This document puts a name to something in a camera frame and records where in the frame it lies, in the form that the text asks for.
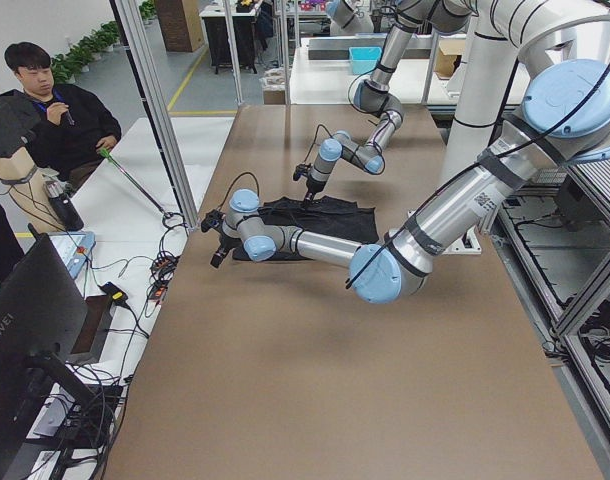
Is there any green handled grabber stick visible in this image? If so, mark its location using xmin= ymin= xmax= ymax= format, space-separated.
xmin=98 ymin=147 xmax=180 ymax=228

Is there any black power adapter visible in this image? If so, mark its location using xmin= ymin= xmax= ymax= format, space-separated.
xmin=99 ymin=282 xmax=128 ymax=304

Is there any blue plastic bin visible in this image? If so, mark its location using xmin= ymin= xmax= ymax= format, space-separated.
xmin=348 ymin=46 xmax=382 ymax=75

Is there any aluminium frame post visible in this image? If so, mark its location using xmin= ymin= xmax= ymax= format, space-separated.
xmin=110 ymin=0 xmax=199 ymax=232

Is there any cardboard box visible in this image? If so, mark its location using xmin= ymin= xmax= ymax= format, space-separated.
xmin=434 ymin=39 xmax=465 ymax=80

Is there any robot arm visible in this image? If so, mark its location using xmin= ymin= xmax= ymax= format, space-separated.
xmin=202 ymin=1 xmax=610 ymax=303
xmin=293 ymin=1 xmax=471 ymax=209

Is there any black water bottle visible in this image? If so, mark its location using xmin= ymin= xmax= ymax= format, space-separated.
xmin=45 ymin=180 xmax=84 ymax=231

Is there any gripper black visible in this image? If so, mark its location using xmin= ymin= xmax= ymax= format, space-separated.
xmin=302 ymin=178 xmax=325 ymax=207
xmin=210 ymin=233 xmax=240 ymax=267

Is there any black Huawei monitor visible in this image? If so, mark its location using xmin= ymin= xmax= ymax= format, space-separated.
xmin=0 ymin=234 xmax=94 ymax=479

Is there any seated man in black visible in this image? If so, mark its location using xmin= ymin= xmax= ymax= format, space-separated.
xmin=0 ymin=42 xmax=122 ymax=190

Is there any black t-shirt with logo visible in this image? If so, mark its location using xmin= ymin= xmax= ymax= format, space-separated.
xmin=258 ymin=196 xmax=379 ymax=244

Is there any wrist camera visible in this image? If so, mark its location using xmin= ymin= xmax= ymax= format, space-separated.
xmin=292 ymin=163 xmax=311 ymax=181
xmin=200 ymin=209 xmax=226 ymax=233

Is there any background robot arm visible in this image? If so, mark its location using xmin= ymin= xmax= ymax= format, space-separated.
xmin=325 ymin=0 xmax=374 ymax=36

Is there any teach pendant blue grey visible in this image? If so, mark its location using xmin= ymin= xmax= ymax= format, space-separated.
xmin=48 ymin=231 xmax=96 ymax=279

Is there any grey orange usb hub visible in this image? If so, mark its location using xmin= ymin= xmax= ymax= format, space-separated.
xmin=147 ymin=283 xmax=168 ymax=304
xmin=150 ymin=252 xmax=179 ymax=277

